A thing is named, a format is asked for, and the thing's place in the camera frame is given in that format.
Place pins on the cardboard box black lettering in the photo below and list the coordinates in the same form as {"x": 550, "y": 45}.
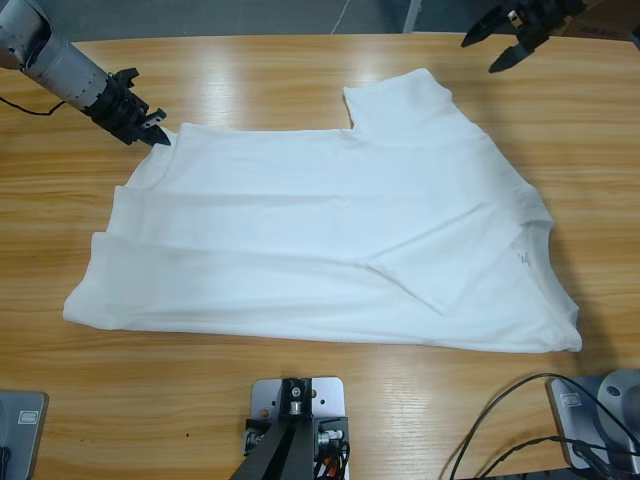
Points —
{"x": 600, "y": 25}

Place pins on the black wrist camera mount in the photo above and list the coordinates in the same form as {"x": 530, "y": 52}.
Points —
{"x": 125, "y": 76}

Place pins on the white mounting plate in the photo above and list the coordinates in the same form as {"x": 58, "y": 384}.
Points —
{"x": 330, "y": 392}

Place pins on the dark camera post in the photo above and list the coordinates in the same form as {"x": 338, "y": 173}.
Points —
{"x": 285, "y": 460}

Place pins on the white T-shirt black logo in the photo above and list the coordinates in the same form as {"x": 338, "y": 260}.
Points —
{"x": 300, "y": 225}

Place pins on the black corner bracket silver knob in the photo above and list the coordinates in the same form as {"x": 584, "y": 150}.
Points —
{"x": 252, "y": 440}
{"x": 330, "y": 432}

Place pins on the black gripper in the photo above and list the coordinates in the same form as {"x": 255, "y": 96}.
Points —
{"x": 545, "y": 17}
{"x": 120, "y": 110}

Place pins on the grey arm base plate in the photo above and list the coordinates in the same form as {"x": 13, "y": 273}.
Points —
{"x": 567, "y": 425}
{"x": 22, "y": 440}

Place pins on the white upright metal leg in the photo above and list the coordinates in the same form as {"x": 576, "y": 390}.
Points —
{"x": 414, "y": 14}

